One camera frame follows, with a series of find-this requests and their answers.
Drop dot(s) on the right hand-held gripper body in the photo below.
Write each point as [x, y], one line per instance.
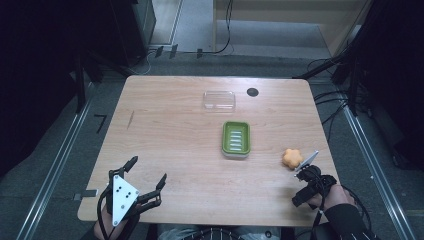
[313, 186]

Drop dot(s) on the orange flower-shaped soap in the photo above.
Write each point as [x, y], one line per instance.
[292, 158]

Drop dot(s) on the person's right hand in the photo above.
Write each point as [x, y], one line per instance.
[338, 196]

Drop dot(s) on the green soap dish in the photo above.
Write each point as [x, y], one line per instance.
[236, 139]

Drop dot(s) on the black metal stand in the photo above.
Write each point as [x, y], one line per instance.
[346, 66]
[80, 83]

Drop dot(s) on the person's left hand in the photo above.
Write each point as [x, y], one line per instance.
[104, 230]

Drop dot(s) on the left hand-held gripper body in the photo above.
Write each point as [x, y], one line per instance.
[122, 196]

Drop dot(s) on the black round table grommet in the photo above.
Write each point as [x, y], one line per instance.
[252, 92]

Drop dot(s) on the black angled floor marker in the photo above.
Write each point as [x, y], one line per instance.
[101, 120]

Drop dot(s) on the metal floor rail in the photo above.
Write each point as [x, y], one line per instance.
[56, 166]
[373, 166]

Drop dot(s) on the grey tape strip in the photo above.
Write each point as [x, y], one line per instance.
[87, 193]

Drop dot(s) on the black cabinet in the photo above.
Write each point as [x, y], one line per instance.
[131, 30]

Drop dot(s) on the clear plastic container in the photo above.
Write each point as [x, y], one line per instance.
[219, 101]

